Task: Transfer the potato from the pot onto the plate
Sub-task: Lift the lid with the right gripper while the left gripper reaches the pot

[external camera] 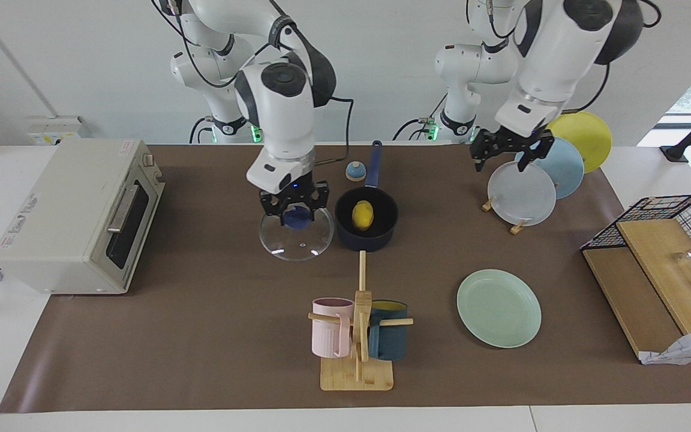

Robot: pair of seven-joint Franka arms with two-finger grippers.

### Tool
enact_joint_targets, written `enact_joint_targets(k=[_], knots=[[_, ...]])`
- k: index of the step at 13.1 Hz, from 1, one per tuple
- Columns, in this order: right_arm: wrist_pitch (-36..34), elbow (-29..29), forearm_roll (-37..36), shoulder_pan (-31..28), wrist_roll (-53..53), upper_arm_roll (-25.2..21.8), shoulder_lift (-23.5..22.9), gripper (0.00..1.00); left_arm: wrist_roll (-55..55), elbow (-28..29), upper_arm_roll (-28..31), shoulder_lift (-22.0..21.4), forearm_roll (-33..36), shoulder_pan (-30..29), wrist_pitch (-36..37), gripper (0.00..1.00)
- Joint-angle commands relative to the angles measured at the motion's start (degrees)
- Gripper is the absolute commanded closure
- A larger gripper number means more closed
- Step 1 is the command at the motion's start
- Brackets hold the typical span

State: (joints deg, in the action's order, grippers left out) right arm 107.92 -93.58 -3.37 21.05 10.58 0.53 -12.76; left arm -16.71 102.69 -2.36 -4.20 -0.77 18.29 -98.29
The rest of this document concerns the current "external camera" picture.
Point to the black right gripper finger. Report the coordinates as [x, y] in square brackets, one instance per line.
[272, 210]
[320, 197]

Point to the yellow lemon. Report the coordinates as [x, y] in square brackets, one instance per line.
[363, 216]

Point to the wooden plate rack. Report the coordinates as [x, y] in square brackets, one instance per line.
[518, 228]

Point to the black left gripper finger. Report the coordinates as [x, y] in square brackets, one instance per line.
[536, 157]
[481, 153]

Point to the small blue kitchen timer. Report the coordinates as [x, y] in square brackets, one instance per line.
[355, 174]

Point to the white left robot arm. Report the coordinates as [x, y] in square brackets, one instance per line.
[555, 60]

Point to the pink mug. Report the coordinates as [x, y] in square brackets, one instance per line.
[327, 336]

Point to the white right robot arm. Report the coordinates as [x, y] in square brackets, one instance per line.
[285, 120]

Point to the wooden mug tree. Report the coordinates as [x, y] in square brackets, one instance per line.
[357, 378]

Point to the white wall socket box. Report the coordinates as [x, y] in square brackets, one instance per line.
[51, 129]

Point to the dark teal mug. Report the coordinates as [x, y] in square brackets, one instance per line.
[390, 345]

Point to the grey plate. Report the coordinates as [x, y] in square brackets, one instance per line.
[522, 195]

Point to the glass lid with purple knob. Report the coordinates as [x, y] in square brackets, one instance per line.
[297, 246]

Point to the pale green plate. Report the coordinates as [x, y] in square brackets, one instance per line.
[498, 309]

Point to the light blue plate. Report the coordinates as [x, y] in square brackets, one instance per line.
[567, 168]

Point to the brown table mat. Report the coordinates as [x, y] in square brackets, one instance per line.
[201, 336]

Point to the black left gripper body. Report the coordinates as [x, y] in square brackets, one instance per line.
[516, 139]

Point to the beige toaster oven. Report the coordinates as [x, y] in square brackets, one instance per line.
[63, 210]

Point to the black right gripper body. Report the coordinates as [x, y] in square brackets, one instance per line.
[293, 192]

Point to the yellow plate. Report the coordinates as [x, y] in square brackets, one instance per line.
[588, 138]

